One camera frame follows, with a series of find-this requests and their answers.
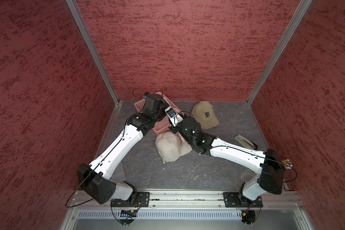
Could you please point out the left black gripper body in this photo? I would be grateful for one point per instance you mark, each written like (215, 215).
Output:
(160, 114)

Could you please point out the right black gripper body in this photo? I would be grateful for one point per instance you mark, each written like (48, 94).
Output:
(180, 126)

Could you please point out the beige baseball cap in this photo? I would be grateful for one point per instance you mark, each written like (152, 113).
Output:
(204, 115)

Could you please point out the white pink baseball cap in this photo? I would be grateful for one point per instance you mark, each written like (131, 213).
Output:
(170, 147)

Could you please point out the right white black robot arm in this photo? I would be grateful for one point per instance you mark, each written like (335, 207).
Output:
(266, 164)

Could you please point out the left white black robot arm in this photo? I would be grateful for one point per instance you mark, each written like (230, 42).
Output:
(95, 178)

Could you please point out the pink plastic basket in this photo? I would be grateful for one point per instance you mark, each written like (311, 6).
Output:
(162, 126)

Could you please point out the grey flat tool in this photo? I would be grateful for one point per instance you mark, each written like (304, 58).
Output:
(246, 143)

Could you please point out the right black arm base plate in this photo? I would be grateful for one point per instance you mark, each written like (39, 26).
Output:
(235, 200)

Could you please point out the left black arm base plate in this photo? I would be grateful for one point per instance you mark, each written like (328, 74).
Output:
(137, 200)

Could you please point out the aluminium front rail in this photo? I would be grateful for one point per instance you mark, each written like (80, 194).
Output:
(212, 199)

